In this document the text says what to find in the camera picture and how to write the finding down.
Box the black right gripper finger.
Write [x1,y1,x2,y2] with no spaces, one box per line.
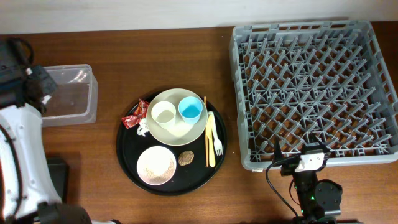
[308,133,330,153]
[272,137,283,163]

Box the brown cookie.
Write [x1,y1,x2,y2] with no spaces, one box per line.
[178,151,194,166]

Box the red snack wrapper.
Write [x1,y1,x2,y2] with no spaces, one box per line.
[121,99,149,129]

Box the pink small bowl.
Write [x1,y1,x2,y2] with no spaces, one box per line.
[136,146,177,186]

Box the cream plastic cup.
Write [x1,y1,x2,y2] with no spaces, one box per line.
[151,101,177,129]

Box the small white tissue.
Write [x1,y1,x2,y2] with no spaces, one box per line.
[137,118,149,137]

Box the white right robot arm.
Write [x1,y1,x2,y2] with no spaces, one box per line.
[281,133,343,223]

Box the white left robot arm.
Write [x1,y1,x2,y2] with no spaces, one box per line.
[1,37,93,223]

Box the clear plastic waste bin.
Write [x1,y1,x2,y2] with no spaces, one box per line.
[42,64,98,127]

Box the grey dishwasher rack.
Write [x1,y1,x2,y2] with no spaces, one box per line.
[229,21,397,172]

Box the black food waste tray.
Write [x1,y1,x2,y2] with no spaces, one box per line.
[47,157,69,203]

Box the white plastic fork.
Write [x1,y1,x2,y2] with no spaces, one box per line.
[208,111,223,156]

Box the wooden chopstick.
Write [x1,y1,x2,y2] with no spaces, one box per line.
[203,96,208,167]

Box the yellow plastic knife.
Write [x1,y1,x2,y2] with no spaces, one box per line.
[205,115,216,167]

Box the black round tray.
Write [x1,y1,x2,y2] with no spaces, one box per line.
[116,102,228,196]

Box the cream round plate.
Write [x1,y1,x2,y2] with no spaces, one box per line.
[146,88,208,146]

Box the light blue plastic cup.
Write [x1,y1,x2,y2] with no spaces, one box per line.
[178,96,203,124]

